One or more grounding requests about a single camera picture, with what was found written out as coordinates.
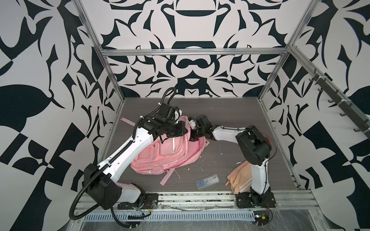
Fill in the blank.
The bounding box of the small circuit board front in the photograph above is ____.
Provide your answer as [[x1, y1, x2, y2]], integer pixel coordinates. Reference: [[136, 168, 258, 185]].
[[253, 210, 273, 227]]

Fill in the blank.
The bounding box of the pink school backpack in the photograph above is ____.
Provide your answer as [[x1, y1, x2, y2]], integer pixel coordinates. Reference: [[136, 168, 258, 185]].
[[131, 132, 209, 186]]

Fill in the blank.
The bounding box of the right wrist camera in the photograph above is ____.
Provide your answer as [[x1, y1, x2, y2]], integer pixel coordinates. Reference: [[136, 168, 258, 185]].
[[188, 117, 199, 131]]

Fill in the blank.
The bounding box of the clear plastic ruler case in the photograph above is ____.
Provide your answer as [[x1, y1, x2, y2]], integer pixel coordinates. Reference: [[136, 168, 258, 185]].
[[196, 174, 219, 189]]

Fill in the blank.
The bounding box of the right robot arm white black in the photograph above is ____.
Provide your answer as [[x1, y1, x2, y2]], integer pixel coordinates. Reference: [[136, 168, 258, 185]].
[[189, 115, 272, 199]]

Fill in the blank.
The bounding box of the aluminium frame crossbar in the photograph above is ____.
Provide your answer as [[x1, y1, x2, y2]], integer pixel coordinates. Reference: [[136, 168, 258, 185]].
[[101, 48, 287, 56]]

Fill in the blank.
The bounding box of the peach pink pencil case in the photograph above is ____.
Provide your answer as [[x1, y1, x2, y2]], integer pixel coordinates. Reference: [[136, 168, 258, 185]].
[[225, 161, 252, 194]]

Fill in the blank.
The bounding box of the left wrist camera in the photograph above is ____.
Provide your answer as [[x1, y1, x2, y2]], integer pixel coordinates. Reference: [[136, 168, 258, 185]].
[[173, 106, 182, 121]]

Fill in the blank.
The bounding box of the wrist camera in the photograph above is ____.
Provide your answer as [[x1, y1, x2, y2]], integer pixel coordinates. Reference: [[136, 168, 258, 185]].
[[173, 106, 182, 121], [188, 117, 199, 131]]

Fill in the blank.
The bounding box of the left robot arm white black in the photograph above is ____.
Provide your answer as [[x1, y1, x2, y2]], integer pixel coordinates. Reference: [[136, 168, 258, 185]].
[[68, 87, 188, 220]]

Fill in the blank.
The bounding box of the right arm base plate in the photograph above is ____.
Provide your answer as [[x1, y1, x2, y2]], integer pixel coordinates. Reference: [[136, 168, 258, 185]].
[[235, 187, 276, 208]]

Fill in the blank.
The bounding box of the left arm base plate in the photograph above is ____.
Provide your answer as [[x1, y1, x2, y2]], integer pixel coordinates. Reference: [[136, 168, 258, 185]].
[[118, 193, 159, 210]]

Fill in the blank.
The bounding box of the black corrugated cable left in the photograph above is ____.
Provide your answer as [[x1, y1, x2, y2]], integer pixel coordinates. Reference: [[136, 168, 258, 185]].
[[109, 206, 151, 229]]

